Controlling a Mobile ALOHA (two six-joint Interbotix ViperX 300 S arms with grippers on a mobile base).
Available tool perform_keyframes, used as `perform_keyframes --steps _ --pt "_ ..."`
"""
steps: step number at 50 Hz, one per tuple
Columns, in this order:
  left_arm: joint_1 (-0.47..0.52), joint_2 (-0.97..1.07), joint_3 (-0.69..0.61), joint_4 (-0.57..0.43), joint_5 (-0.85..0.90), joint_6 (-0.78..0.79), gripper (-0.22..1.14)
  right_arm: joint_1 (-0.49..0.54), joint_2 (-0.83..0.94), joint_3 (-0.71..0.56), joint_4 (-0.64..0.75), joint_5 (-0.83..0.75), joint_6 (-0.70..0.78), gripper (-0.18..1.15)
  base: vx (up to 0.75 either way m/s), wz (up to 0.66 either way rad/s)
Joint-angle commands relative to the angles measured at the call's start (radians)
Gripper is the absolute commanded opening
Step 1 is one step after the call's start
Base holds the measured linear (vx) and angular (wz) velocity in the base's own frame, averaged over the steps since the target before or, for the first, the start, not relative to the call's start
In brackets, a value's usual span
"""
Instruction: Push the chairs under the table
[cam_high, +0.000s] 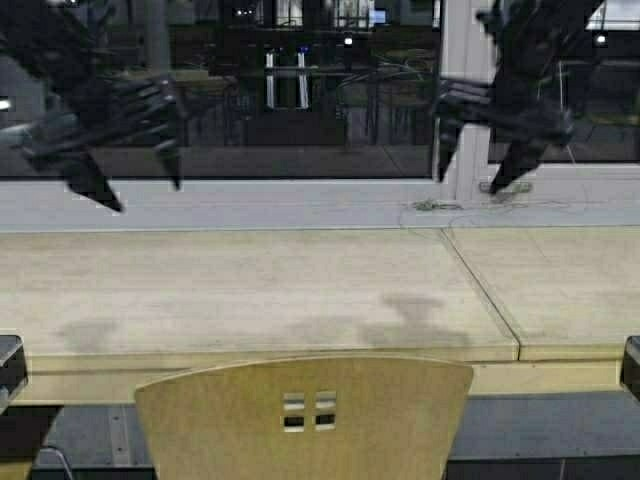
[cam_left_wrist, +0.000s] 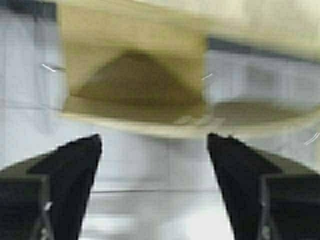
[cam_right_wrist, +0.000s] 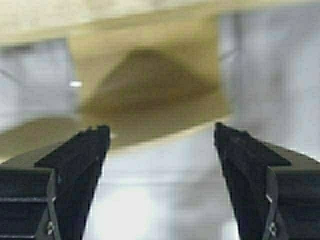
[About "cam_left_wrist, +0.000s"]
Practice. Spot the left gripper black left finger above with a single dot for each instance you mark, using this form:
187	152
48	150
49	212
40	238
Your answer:
45	197

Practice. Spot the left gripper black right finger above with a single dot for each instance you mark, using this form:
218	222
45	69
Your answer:
267	196

